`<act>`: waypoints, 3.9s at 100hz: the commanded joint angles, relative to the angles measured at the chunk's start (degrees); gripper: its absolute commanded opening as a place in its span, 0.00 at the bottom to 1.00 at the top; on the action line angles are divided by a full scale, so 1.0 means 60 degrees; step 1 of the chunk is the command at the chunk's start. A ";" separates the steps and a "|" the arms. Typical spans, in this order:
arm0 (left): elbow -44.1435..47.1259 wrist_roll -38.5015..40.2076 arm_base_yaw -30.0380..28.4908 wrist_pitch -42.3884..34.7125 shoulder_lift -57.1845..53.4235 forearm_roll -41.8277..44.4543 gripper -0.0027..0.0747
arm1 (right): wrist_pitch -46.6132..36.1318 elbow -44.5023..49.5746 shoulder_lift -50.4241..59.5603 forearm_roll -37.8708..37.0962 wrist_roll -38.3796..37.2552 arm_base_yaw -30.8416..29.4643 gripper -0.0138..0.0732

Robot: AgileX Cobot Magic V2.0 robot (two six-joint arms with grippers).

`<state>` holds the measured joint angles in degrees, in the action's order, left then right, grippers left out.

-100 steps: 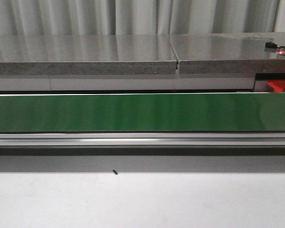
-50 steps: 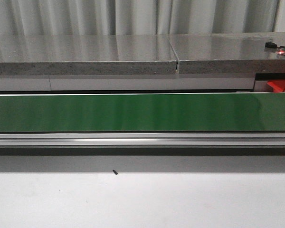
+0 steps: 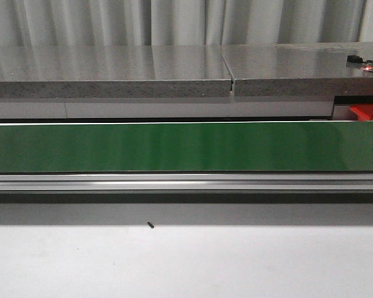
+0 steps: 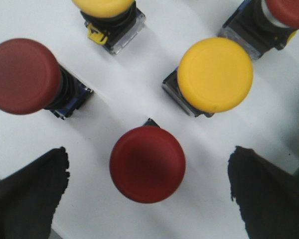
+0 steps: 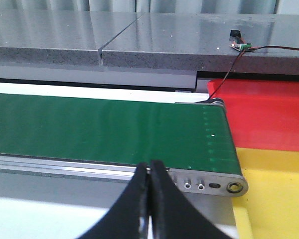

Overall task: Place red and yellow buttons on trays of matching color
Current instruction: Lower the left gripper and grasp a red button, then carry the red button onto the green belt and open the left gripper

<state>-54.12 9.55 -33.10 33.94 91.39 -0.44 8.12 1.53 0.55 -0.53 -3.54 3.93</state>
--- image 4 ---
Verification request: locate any yellow mushroom push button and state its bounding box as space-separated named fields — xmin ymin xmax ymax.
xmin=162 ymin=37 xmax=253 ymax=118

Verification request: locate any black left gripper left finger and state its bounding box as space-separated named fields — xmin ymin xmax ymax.
xmin=0 ymin=147 xmax=70 ymax=239

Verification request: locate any red mushroom push button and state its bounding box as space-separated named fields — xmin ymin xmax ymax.
xmin=109 ymin=119 xmax=186 ymax=204

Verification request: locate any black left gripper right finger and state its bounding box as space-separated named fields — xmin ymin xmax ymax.
xmin=228 ymin=146 xmax=299 ymax=239

